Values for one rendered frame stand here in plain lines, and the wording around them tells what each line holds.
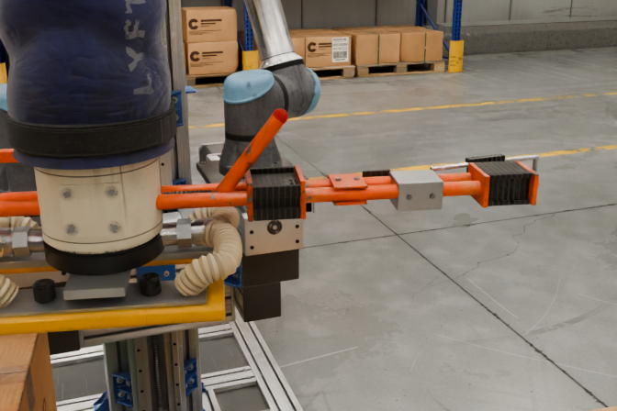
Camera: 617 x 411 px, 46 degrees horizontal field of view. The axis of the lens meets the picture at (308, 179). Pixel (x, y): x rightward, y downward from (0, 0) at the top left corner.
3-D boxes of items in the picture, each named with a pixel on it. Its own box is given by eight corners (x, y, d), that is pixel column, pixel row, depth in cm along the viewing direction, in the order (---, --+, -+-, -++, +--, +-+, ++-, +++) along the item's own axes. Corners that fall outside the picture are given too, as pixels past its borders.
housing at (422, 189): (398, 212, 107) (398, 183, 106) (387, 197, 114) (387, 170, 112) (443, 210, 108) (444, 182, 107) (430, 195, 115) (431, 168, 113)
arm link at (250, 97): (213, 130, 170) (210, 72, 166) (253, 120, 179) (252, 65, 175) (249, 138, 162) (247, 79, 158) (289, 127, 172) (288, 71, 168)
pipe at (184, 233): (-41, 306, 93) (-48, 266, 91) (9, 234, 117) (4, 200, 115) (224, 291, 97) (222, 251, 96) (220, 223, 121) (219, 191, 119)
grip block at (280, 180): (248, 224, 103) (247, 184, 101) (244, 201, 112) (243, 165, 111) (307, 221, 104) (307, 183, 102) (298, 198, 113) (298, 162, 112)
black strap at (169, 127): (-13, 162, 89) (-17, 130, 88) (30, 119, 111) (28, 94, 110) (173, 155, 92) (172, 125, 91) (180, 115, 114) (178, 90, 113)
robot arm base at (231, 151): (213, 164, 178) (211, 125, 175) (272, 158, 183) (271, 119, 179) (227, 182, 164) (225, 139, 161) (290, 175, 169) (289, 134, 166)
